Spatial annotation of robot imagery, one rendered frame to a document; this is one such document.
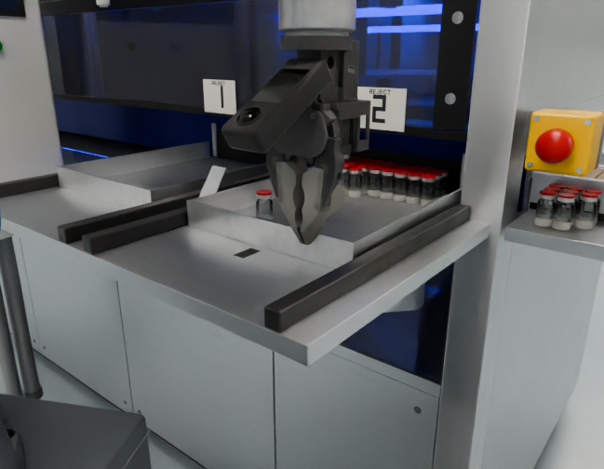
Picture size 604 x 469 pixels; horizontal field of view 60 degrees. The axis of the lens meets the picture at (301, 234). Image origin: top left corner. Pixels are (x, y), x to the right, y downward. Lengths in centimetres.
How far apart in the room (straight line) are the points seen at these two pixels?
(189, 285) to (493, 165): 42
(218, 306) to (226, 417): 84
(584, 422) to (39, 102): 179
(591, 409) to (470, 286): 128
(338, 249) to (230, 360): 69
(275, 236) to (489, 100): 33
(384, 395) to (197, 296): 52
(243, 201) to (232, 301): 30
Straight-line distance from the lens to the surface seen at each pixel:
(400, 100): 78
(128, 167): 106
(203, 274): 56
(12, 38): 138
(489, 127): 74
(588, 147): 70
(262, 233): 62
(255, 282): 54
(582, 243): 73
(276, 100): 48
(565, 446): 185
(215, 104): 103
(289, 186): 56
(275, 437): 122
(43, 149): 141
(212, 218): 68
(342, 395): 102
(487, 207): 75
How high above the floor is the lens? 110
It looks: 19 degrees down
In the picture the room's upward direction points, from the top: straight up
